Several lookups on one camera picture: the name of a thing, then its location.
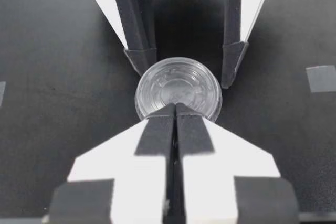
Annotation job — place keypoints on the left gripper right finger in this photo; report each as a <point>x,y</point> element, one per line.
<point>225,171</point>

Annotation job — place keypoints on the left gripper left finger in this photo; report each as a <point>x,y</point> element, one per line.
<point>110,171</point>

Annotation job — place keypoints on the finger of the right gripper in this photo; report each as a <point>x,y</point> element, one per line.
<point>236,11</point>
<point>123,11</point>

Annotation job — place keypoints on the clear plastic cup with lid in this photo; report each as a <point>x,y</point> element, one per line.
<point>178,85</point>

